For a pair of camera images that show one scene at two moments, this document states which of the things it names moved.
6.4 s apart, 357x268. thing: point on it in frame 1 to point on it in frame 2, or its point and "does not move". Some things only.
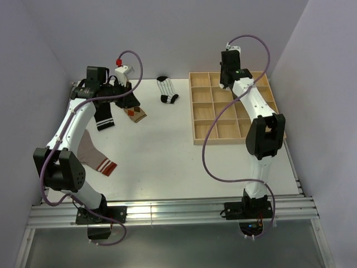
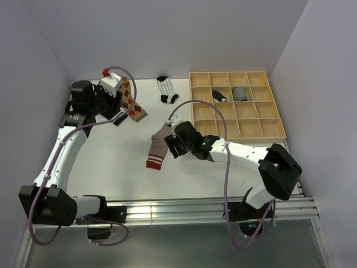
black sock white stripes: [103, 116] to [118, 118]
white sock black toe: [167, 90] does not move
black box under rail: [98, 233] does not move
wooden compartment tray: [209, 100] does not move
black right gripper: [221, 71] to [172, 142]
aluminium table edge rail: [297, 207] does not move
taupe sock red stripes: [88, 154] to [159, 148]
